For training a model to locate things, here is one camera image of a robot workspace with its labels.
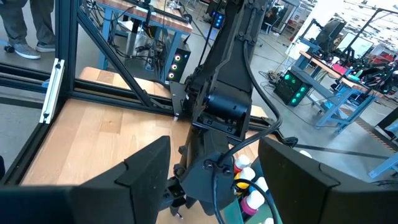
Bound small orange paint bottle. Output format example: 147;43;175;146
234;167;257;196

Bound person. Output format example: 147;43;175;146
262;6;280;32
0;0;57;60

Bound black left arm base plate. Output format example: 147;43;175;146
169;81;191;121

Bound teal translucent plastic tray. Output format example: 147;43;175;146
223;157;284;224

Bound small red paint bottle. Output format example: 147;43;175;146
233;154;251;174

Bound wooden table blue legs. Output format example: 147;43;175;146
294;49;379;138

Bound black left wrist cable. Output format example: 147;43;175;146
211;40;284;224

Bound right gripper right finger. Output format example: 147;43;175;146
257;136;398;224

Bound green-lit computer tower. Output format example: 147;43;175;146
273;70;313;108

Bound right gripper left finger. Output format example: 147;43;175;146
0;136;172;224

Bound computer monitor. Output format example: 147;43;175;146
337;32;374;58

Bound blue-lit black device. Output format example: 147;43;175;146
213;11;225;29

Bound computer tower ring lights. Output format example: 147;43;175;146
167;42;191;83

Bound small magenta paint bottle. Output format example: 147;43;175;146
241;190;266;217

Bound black crossbar silver brackets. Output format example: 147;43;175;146
0;58;68;125

